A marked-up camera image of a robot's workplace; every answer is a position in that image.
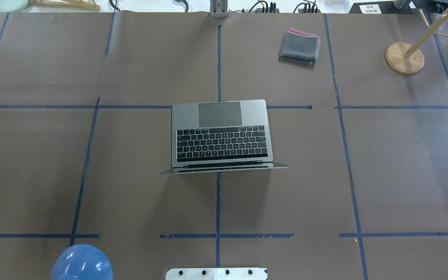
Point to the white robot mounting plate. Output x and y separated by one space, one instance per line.
245 273

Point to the metal camera post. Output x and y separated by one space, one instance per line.
219 9

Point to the wooden rack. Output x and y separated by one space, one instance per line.
85 5

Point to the grey laptop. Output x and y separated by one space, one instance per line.
221 137

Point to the white label sign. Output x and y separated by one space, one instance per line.
370 9

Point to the green tape roll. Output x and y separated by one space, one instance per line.
13 5

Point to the blue desk lamp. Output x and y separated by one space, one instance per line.
82 262

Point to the folded grey cloth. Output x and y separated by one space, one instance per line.
300 47

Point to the wooden stand round base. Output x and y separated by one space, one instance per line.
406 58

